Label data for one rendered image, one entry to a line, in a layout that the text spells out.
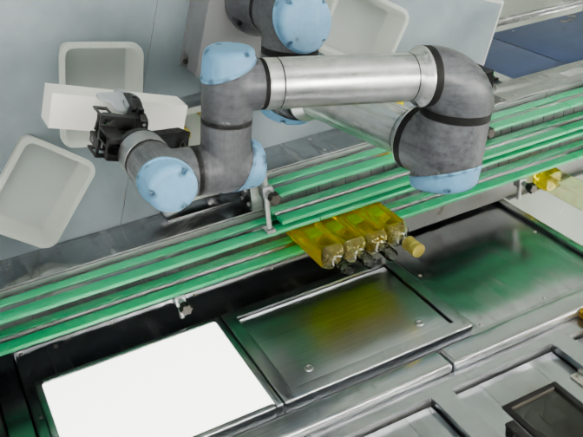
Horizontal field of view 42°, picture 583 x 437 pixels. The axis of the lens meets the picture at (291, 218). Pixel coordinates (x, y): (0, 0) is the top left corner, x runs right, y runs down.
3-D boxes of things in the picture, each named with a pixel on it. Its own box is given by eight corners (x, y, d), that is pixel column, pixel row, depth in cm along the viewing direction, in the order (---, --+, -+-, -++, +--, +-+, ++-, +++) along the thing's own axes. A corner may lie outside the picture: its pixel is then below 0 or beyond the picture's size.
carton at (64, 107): (44, 82, 131) (52, 93, 127) (176, 96, 143) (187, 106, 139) (41, 116, 133) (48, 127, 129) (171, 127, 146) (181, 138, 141)
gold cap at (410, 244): (415, 242, 179) (427, 251, 176) (405, 251, 179) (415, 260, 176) (410, 232, 177) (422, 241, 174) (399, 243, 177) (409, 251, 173)
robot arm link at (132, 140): (177, 140, 115) (167, 190, 118) (167, 130, 119) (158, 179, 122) (128, 136, 112) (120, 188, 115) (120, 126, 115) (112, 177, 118)
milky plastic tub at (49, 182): (-30, 209, 166) (-24, 226, 160) (18, 120, 163) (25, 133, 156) (44, 235, 177) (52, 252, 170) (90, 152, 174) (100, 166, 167)
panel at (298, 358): (36, 392, 165) (73, 504, 138) (32, 381, 163) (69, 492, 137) (388, 264, 198) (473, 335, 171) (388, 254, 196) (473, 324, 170)
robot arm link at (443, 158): (293, 35, 161) (508, 111, 125) (289, 104, 168) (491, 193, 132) (247, 42, 154) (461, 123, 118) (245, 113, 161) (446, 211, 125)
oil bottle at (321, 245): (284, 234, 191) (327, 275, 174) (283, 214, 188) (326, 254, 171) (304, 227, 193) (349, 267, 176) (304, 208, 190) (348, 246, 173)
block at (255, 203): (238, 202, 188) (250, 213, 183) (234, 167, 184) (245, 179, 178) (252, 198, 190) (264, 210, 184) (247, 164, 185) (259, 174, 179)
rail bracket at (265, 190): (251, 220, 184) (274, 244, 174) (244, 157, 175) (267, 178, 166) (262, 217, 185) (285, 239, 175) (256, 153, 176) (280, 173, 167)
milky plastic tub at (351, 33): (364, 69, 199) (383, 79, 192) (296, 41, 186) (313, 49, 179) (393, 5, 194) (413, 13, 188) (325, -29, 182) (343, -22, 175)
